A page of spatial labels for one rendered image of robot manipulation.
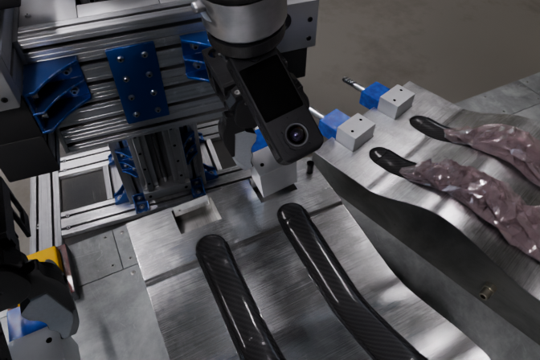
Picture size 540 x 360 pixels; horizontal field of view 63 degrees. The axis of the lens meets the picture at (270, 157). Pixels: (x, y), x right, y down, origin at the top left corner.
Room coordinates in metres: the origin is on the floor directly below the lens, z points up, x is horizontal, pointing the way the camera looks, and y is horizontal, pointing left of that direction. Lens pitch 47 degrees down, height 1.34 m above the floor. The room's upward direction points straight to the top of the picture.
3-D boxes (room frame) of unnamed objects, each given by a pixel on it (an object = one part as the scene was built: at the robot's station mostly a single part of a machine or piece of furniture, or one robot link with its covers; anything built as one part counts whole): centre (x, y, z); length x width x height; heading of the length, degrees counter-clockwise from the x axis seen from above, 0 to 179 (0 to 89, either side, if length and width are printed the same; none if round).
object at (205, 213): (0.33, 0.09, 0.87); 0.05 x 0.05 x 0.04; 26
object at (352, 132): (0.53, -0.10, 0.85); 0.13 x 0.05 x 0.05; 43
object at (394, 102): (0.61, -0.18, 0.85); 0.13 x 0.05 x 0.05; 43
